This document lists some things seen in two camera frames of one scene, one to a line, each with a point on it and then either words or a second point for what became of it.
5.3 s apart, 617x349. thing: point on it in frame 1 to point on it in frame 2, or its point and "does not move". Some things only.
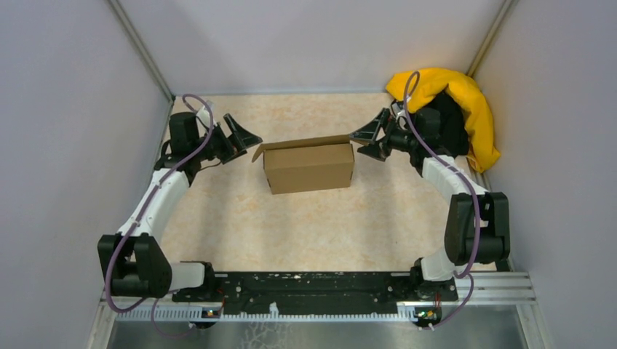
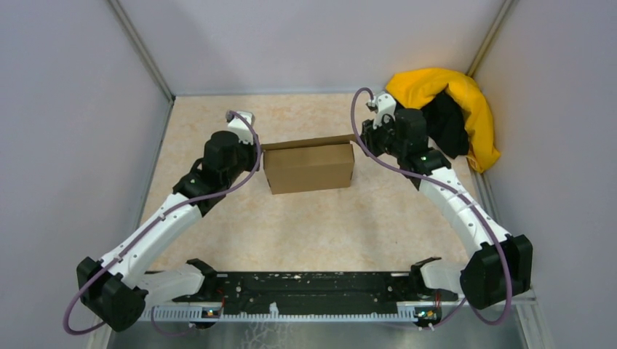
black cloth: [454, 129] does not move
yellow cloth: [415, 89] does not move
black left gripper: [240, 138] to [252, 151]
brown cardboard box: [308, 164] does not move
